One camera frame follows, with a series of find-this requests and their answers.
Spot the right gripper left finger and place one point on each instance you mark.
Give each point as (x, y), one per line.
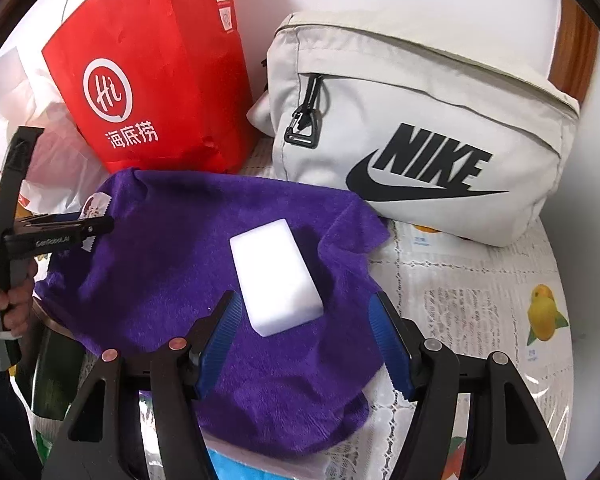
(100, 437)

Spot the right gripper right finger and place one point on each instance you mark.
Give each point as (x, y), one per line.
(506, 438)

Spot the blue tissue pack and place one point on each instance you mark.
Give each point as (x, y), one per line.
(251, 466)

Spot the white sponge block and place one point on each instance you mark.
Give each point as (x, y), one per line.
(277, 287)

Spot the person's left hand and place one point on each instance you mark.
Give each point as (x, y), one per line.
(17, 302)

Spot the dark green tea tin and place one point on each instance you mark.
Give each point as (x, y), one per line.
(57, 365)

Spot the fruit print tablecloth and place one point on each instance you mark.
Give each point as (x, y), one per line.
(320, 388)

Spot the white Miniso plastic bag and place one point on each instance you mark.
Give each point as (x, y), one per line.
(64, 171)

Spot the red paper shopping bag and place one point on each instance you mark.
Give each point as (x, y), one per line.
(156, 84)

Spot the grey Nike waist bag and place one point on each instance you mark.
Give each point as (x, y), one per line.
(425, 121)

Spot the brown wooden door frame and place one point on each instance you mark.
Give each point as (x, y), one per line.
(575, 51)

